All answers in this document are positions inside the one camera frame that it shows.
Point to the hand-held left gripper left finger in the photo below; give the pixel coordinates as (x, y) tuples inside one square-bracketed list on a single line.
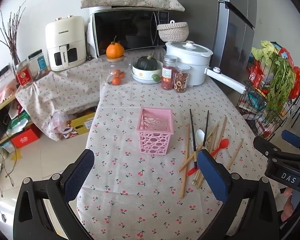
[(78, 173)]

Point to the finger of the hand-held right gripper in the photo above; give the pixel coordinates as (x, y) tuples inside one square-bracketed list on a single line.
[(270, 148), (291, 138)]

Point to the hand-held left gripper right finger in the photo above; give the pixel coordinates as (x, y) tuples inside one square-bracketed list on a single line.
[(212, 177)]

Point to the pile of wooden chopsticks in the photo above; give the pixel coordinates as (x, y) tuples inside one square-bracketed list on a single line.
[(183, 180)]

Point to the red plastic spoon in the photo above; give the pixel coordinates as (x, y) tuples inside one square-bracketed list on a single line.
[(223, 143)]

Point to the black chopstick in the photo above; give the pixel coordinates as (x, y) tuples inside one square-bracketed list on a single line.
[(206, 127), (193, 135)]

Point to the pink plastic utensil basket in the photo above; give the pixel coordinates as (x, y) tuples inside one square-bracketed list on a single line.
[(152, 140)]

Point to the person's right hand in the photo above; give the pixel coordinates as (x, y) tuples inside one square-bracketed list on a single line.
[(290, 208)]

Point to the teal snack packet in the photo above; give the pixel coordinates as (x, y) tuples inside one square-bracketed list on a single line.
[(255, 102)]

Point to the yellow cardboard box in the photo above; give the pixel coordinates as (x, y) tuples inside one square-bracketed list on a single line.
[(83, 125)]

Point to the pink plastic bag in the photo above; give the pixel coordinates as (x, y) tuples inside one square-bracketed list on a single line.
[(57, 121)]

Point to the green leafy herbs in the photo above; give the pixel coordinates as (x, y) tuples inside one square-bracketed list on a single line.
[(280, 80)]

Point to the red plastic bag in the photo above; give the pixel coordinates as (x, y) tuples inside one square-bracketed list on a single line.
[(298, 77)]

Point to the cherry print tablecloth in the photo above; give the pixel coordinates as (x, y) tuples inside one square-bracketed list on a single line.
[(140, 192)]

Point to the red cardboard box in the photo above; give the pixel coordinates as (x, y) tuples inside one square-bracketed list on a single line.
[(23, 139)]

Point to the red snack packet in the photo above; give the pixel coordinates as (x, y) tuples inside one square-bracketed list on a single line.
[(255, 73)]

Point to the green packet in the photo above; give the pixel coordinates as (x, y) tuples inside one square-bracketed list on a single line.
[(18, 122)]

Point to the cherry print cabinet cloth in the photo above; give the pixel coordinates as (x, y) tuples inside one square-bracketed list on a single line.
[(65, 87)]

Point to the napa cabbage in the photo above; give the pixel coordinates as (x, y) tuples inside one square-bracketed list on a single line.
[(262, 50)]

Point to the small orange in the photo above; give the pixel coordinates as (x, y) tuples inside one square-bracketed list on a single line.
[(116, 81), (119, 74)]

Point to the jar of dried fruit slices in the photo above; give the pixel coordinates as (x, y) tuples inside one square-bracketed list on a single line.
[(181, 81)]

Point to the wooden shelf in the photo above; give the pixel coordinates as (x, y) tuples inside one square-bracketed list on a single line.
[(0, 108)]

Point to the glass jar with wooden lid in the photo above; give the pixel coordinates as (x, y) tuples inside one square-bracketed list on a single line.
[(107, 67)]

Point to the jar of red dried fruit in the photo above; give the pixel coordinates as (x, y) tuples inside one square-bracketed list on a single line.
[(168, 76)]

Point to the pink cloth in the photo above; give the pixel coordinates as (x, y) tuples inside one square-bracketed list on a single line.
[(0, 92)]

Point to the small green fruit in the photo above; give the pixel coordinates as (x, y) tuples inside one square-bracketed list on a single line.
[(155, 78)]

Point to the white electric cooking pot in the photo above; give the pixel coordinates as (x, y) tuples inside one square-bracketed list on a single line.
[(190, 65)]

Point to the clear container with black lid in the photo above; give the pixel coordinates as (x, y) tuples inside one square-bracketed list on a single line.
[(43, 64), (35, 55)]

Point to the white flower print bowl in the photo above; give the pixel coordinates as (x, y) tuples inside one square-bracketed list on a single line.
[(140, 76)]

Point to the power strip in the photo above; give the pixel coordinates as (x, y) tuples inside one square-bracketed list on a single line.
[(1, 73)]

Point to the large orange with leaf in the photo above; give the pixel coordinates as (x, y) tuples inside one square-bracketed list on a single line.
[(114, 50)]

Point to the dark green pumpkin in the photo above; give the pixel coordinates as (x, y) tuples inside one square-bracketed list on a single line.
[(146, 63)]

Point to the grey refrigerator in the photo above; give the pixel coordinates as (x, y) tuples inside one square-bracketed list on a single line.
[(235, 17)]

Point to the cream air fryer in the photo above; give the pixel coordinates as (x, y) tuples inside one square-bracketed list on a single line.
[(65, 35)]

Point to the dried twig bunch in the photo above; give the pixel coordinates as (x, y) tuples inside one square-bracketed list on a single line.
[(11, 45)]

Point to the woven lidded basket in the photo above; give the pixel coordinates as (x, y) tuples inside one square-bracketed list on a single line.
[(173, 33)]

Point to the black microwave oven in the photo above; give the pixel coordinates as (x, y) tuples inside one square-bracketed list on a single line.
[(130, 30)]

